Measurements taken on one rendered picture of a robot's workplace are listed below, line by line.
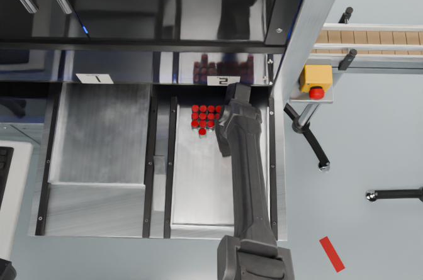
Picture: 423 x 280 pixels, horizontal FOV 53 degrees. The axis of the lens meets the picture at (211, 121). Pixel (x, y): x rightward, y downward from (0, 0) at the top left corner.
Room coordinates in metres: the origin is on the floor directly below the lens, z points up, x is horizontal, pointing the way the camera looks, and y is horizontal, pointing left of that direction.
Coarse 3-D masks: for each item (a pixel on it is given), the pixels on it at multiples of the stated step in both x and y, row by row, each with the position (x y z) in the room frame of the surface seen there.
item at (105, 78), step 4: (80, 76) 0.45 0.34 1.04; (84, 76) 0.45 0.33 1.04; (88, 76) 0.45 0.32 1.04; (92, 76) 0.45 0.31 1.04; (100, 76) 0.45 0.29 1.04; (104, 76) 0.45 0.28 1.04; (108, 76) 0.45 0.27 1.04; (84, 80) 0.45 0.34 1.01; (88, 80) 0.45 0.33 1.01; (92, 80) 0.45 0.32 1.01; (96, 80) 0.45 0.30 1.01; (100, 80) 0.45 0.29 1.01; (104, 80) 0.45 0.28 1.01; (108, 80) 0.45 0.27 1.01
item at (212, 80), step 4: (208, 76) 0.44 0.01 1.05; (212, 76) 0.44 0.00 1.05; (216, 76) 0.44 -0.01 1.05; (220, 76) 0.44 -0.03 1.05; (224, 76) 0.44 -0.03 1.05; (208, 80) 0.44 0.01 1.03; (212, 80) 0.44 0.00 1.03; (216, 80) 0.44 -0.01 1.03; (220, 80) 0.44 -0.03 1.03; (224, 80) 0.44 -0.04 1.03; (228, 80) 0.44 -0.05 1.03; (232, 80) 0.44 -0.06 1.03; (236, 80) 0.44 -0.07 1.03; (208, 84) 0.44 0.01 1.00; (212, 84) 0.44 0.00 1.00; (216, 84) 0.44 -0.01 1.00; (220, 84) 0.44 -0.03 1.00; (224, 84) 0.44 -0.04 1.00
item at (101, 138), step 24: (72, 96) 0.46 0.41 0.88; (96, 96) 0.46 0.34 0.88; (120, 96) 0.46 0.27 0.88; (144, 96) 0.45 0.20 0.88; (72, 120) 0.38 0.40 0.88; (96, 120) 0.38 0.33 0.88; (120, 120) 0.38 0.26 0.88; (144, 120) 0.38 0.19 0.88; (72, 144) 0.31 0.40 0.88; (96, 144) 0.31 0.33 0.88; (120, 144) 0.31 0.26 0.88; (144, 144) 0.31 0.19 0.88; (72, 168) 0.24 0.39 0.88; (96, 168) 0.24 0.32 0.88; (120, 168) 0.24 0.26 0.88; (144, 168) 0.23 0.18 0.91
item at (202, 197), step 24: (264, 120) 0.38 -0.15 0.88; (192, 144) 0.31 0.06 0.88; (216, 144) 0.31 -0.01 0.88; (264, 144) 0.30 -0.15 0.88; (192, 168) 0.24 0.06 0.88; (216, 168) 0.24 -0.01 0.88; (264, 168) 0.23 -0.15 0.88; (192, 192) 0.17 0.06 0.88; (216, 192) 0.17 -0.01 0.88; (192, 216) 0.10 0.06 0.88; (216, 216) 0.10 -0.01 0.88
